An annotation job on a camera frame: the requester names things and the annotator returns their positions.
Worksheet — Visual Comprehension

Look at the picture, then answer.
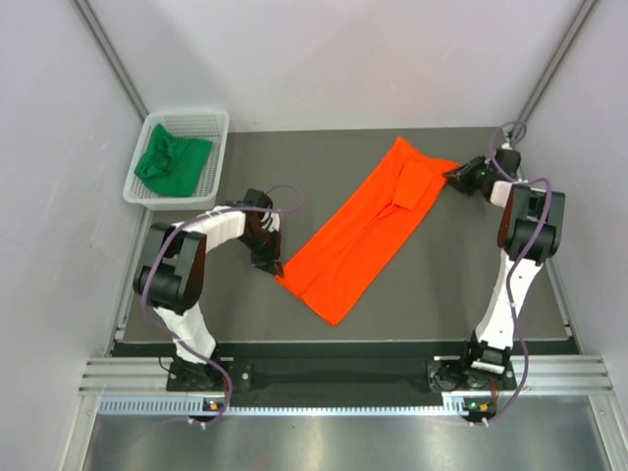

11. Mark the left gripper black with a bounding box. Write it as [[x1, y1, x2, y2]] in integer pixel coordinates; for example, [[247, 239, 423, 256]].
[[238, 228, 283, 278]]

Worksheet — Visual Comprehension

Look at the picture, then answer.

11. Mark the orange t shirt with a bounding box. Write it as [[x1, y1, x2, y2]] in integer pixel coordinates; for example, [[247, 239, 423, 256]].
[[276, 137, 458, 326]]

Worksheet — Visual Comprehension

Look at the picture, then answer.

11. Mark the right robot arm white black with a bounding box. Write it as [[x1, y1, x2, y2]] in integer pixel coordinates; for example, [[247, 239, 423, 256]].
[[445, 143, 566, 389]]

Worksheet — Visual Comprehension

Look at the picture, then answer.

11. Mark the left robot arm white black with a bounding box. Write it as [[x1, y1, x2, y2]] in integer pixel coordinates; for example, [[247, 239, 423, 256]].
[[132, 188, 284, 392]]

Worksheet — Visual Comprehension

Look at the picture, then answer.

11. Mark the green t shirt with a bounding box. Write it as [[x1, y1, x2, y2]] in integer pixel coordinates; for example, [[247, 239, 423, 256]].
[[133, 125, 213, 198]]

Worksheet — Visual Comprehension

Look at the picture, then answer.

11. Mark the white plastic basket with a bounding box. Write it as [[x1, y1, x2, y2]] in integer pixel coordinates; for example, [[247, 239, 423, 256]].
[[123, 108, 230, 211]]

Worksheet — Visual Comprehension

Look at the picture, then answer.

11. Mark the white slotted cable duct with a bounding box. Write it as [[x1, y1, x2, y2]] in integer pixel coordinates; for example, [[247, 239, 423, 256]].
[[97, 395, 497, 418]]

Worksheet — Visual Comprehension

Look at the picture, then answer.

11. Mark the aluminium front rail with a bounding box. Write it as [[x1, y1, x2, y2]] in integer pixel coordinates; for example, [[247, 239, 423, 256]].
[[78, 355, 613, 396]]

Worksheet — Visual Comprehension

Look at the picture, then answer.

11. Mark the aluminium frame post right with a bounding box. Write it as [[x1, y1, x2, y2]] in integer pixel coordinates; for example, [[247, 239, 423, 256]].
[[512, 0, 601, 142]]

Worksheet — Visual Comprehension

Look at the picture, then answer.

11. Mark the aluminium frame post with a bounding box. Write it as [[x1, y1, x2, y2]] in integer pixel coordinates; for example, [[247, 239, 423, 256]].
[[70, 0, 148, 121], [512, 0, 601, 142]]

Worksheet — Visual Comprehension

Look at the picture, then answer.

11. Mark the aluminium frame post left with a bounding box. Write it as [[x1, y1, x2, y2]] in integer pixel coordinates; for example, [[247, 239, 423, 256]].
[[70, 0, 148, 121]]

